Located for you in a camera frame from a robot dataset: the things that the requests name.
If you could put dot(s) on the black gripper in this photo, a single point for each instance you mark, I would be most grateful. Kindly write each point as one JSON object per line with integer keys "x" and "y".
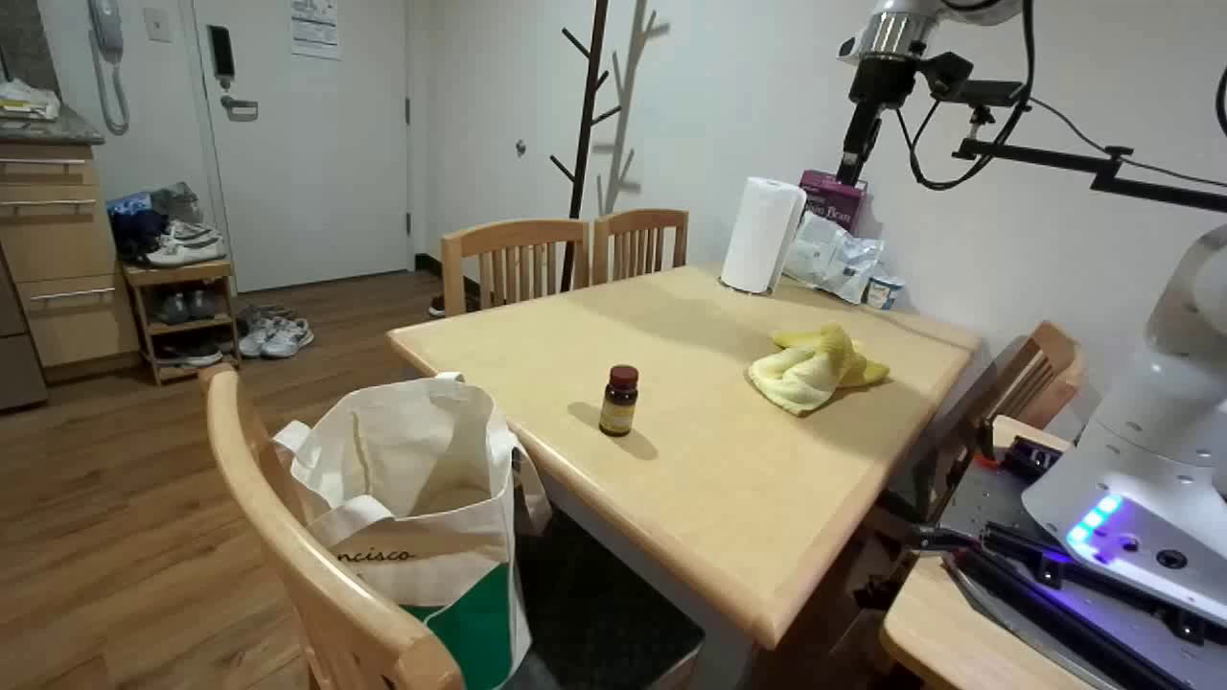
{"x": 884, "y": 78}

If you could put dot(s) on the brown glass bottle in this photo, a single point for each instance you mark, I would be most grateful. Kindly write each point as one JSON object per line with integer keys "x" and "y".
{"x": 618, "y": 402}

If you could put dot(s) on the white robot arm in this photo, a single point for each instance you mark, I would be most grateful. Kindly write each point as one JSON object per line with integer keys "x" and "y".
{"x": 1152, "y": 434}

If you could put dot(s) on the purple box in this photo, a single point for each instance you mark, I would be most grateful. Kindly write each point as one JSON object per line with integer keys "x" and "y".
{"x": 834, "y": 193}

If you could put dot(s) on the clear plastic bag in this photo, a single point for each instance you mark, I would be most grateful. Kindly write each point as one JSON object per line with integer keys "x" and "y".
{"x": 829, "y": 255}

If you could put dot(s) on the white paper towel roll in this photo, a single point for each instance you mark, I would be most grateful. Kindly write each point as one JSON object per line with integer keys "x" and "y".
{"x": 761, "y": 234}

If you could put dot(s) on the small white packet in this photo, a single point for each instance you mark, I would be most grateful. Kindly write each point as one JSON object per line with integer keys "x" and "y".
{"x": 886, "y": 291}

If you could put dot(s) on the yellow cloth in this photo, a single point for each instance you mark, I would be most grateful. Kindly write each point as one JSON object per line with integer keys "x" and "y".
{"x": 806, "y": 369}

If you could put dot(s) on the light wooden coat rack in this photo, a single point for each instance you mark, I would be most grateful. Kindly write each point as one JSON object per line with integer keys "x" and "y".
{"x": 623, "y": 115}

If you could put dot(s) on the wooden chair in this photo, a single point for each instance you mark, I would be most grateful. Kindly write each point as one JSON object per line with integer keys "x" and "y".
{"x": 1012, "y": 384}
{"x": 637, "y": 237}
{"x": 302, "y": 562}
{"x": 515, "y": 263}

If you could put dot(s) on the dark wooden coat rack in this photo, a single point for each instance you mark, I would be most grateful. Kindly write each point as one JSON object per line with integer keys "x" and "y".
{"x": 586, "y": 115}

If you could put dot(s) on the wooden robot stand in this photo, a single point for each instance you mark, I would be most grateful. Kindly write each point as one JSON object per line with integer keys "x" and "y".
{"x": 944, "y": 635}

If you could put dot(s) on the white door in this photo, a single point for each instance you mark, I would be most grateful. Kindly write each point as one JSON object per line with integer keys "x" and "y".
{"x": 319, "y": 156}

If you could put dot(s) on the paper notice sheet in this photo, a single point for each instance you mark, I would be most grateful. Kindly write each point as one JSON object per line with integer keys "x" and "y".
{"x": 314, "y": 24}

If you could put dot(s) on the white green tote bag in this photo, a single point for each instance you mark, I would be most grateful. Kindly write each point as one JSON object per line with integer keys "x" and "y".
{"x": 425, "y": 511}

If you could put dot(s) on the white sneaker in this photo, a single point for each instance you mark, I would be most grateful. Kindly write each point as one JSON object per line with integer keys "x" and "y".
{"x": 288, "y": 337}
{"x": 254, "y": 337}

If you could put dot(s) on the white sneakers pair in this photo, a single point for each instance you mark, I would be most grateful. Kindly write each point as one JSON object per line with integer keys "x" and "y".
{"x": 185, "y": 242}

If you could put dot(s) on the dark shoes pair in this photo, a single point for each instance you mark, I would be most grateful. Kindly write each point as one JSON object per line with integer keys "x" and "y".
{"x": 185, "y": 303}

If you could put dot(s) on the wooden shoe rack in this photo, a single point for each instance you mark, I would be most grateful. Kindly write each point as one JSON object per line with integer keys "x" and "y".
{"x": 180, "y": 272}

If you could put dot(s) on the dark blue shoes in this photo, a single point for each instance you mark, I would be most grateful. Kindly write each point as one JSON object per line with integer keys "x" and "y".
{"x": 136, "y": 222}

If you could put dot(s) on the wooden drawer cabinet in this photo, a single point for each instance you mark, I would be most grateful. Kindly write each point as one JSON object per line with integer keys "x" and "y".
{"x": 61, "y": 255}

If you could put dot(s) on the white crumpled item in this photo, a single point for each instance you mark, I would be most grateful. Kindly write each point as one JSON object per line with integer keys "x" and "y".
{"x": 24, "y": 101}

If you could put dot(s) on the grey kitchen appliance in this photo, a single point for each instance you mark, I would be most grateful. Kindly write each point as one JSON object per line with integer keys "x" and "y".
{"x": 17, "y": 331}

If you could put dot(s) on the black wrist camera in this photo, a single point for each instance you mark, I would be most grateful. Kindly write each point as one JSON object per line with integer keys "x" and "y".
{"x": 949, "y": 78}

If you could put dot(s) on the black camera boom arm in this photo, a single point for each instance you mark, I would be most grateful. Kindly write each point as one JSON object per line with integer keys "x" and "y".
{"x": 1100, "y": 168}

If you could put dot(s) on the white light switch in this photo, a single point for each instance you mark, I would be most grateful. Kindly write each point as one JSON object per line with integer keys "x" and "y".
{"x": 157, "y": 24}

